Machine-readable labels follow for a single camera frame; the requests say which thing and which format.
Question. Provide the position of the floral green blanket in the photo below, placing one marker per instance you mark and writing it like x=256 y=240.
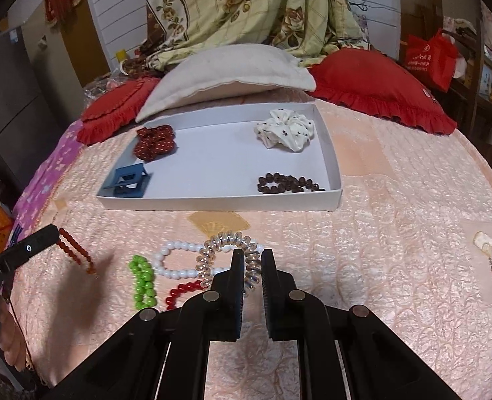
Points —
x=237 y=8

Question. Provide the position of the dark red dotted scrunchie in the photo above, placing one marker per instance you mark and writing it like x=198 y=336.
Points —
x=154 y=143

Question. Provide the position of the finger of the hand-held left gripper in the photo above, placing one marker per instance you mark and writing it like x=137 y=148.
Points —
x=33 y=245

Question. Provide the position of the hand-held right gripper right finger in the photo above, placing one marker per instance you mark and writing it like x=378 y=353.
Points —
x=269 y=291

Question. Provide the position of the white cardboard tray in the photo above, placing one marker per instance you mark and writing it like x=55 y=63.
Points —
x=212 y=154

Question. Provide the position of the pink quilted bedspread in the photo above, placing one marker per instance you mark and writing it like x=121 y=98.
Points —
x=396 y=196

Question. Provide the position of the purple floral sheet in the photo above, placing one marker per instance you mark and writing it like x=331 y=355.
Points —
x=58 y=158

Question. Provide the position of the wooden shelf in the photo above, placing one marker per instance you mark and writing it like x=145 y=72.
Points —
x=475 y=104

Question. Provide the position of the white dotted scrunchie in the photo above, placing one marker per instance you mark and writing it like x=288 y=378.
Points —
x=285 y=131

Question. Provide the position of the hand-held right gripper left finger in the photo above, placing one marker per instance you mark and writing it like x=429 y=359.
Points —
x=236 y=291

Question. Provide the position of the blue hair claw clip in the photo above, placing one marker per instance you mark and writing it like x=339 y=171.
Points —
x=134 y=192

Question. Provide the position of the white pillow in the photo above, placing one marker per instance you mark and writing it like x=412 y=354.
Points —
x=229 y=71

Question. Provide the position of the grey cabinet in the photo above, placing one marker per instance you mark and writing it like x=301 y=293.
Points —
x=12 y=91

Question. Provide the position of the red shopping bag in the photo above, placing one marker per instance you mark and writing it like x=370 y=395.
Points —
x=429 y=58

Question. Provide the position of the red ruffled pillow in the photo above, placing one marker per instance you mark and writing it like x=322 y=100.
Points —
x=366 y=75
x=112 y=108

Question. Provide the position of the person's left hand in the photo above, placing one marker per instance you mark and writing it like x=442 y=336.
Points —
x=12 y=333

